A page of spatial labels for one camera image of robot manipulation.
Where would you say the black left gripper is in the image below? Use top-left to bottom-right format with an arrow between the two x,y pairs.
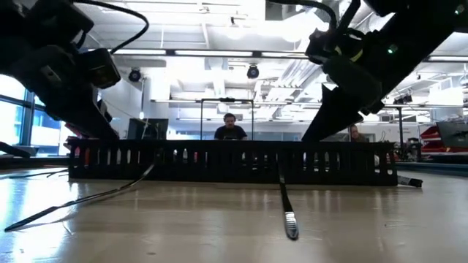
10,46 -> 121,142

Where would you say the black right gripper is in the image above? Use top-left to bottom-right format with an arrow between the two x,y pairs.
301,53 -> 385,142

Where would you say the multicoloured wire bundle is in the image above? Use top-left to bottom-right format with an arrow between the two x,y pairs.
0,148 -> 424,189

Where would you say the black slotted cable duct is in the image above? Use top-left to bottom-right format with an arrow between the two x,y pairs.
67,137 -> 399,187

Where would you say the person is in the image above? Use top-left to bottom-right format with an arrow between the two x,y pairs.
347,123 -> 371,143
214,112 -> 249,142

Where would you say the black computer monitor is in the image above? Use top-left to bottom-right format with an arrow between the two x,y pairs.
127,118 -> 170,141

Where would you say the red bin rack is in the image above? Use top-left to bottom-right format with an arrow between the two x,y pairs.
420,125 -> 468,153

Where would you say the black tilted monitor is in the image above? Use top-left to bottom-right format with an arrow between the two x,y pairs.
437,121 -> 468,149

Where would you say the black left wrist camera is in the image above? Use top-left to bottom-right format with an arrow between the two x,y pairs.
80,47 -> 122,90

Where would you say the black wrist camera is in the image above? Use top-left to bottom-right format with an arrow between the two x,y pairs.
80,47 -> 122,90
306,28 -> 366,65

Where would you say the black background station frame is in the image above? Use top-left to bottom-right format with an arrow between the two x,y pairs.
200,97 -> 255,142
383,104 -> 405,150

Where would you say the black aluminium table frame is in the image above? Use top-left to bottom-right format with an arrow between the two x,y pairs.
0,140 -> 468,178

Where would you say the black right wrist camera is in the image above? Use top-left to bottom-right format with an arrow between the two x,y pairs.
306,28 -> 366,65

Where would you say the black hanging camera mount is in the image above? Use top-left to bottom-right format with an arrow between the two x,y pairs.
393,94 -> 414,106

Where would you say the black overhead frame beam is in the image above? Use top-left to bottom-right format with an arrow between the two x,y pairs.
86,48 -> 468,62

